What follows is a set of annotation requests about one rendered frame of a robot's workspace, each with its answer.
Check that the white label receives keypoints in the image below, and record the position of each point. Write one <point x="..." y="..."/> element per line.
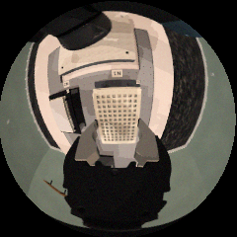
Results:
<point x="116" y="73"/>
<point x="66" y="84"/>

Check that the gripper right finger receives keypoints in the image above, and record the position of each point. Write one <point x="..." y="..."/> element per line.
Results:
<point x="151" y="153"/>

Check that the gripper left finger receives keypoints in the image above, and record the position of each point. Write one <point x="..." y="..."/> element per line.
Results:
<point x="82" y="153"/>

